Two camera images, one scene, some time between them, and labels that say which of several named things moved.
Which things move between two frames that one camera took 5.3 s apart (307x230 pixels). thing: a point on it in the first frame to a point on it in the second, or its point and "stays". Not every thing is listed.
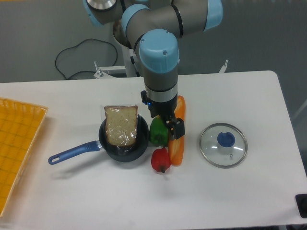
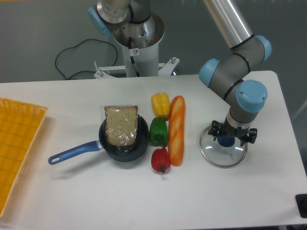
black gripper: (166, 110) to (226, 129)
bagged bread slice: (121, 124) stays
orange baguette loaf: (176, 147) stays
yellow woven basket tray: (20, 123) stays
